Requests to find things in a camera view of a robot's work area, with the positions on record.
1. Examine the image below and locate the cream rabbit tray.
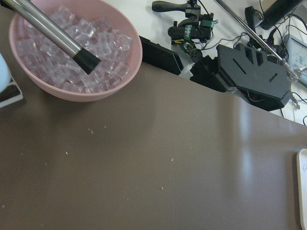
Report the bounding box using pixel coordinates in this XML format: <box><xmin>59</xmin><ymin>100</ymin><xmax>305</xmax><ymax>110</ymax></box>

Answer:
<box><xmin>296</xmin><ymin>149</ymin><xmax>307</xmax><ymax>230</ymax></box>

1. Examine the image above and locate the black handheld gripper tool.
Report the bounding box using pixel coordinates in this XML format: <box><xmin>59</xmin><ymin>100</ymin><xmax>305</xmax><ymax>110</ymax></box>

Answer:
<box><xmin>152</xmin><ymin>0</ymin><xmax>216</xmax><ymax>63</ymax></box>

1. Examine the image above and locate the pink bowl with ice cubes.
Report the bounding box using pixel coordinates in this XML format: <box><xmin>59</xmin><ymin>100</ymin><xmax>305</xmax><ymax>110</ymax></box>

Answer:
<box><xmin>1</xmin><ymin>0</ymin><xmax>142</xmax><ymax>102</ymax></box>

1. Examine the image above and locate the black plastic housing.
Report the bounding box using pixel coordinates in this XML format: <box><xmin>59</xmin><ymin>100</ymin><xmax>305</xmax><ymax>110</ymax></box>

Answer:
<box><xmin>190</xmin><ymin>43</ymin><xmax>291</xmax><ymax>111</ymax></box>

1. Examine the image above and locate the light blue plastic cup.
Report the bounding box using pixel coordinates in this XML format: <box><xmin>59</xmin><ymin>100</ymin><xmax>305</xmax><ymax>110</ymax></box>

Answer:
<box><xmin>0</xmin><ymin>54</ymin><xmax>12</xmax><ymax>93</ymax></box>

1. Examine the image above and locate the teach pendant tablet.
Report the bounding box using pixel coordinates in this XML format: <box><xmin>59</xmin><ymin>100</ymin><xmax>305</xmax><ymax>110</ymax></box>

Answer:
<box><xmin>284</xmin><ymin>33</ymin><xmax>307</xmax><ymax>88</ymax></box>

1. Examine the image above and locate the white wire cup rack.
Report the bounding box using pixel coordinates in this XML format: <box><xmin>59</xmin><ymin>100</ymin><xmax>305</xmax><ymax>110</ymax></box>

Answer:
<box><xmin>0</xmin><ymin>78</ymin><xmax>24</xmax><ymax>108</ymax></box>

